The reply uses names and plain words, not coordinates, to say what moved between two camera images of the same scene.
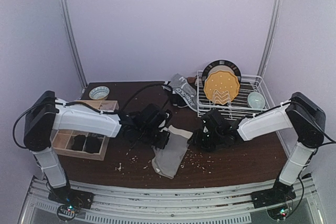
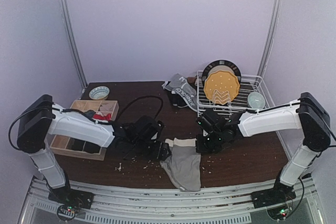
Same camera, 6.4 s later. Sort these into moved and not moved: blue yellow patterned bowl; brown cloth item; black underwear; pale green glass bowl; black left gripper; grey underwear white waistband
Moved: black left gripper; grey underwear white waistband
Not moved: blue yellow patterned bowl; pale green glass bowl; brown cloth item; black underwear
